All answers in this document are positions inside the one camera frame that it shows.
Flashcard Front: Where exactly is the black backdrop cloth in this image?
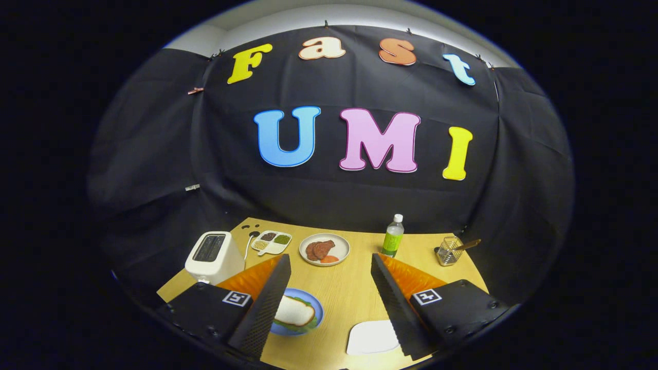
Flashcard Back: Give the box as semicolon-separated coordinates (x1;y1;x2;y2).
86;25;575;309

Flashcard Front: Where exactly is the white square plate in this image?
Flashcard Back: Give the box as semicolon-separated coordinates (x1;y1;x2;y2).
346;320;400;356

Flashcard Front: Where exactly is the white round plate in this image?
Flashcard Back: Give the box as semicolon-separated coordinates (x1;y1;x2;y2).
299;233;351;267

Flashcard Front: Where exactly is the green label plastic bottle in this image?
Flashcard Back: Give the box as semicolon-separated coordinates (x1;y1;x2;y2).
381;214;405;258

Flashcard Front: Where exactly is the green lettuce leaf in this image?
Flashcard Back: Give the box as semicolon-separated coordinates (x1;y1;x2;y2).
273;295;318;332

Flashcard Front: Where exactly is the bread slice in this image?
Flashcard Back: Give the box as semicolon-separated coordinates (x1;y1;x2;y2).
274;295;316;327

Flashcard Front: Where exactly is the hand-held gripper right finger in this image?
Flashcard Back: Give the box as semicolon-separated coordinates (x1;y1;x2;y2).
371;253;510;361

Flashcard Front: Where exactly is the blue plate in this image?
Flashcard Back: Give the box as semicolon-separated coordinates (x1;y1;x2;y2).
270;288;325;337

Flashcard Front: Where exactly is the white toaster power cable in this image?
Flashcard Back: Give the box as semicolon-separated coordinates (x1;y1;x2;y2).
244;231;261;263

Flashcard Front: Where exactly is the wire utensil basket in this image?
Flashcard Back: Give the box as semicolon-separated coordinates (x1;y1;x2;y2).
436;236;463;267

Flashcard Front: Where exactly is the white divided seasoning tray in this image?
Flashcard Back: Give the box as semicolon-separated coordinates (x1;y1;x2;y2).
250;230;293;256

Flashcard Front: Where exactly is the white toaster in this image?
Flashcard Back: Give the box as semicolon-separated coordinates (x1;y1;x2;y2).
185;231;245;286

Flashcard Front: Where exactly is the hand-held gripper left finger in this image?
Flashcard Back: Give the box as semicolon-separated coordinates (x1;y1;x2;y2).
156;254;292;361

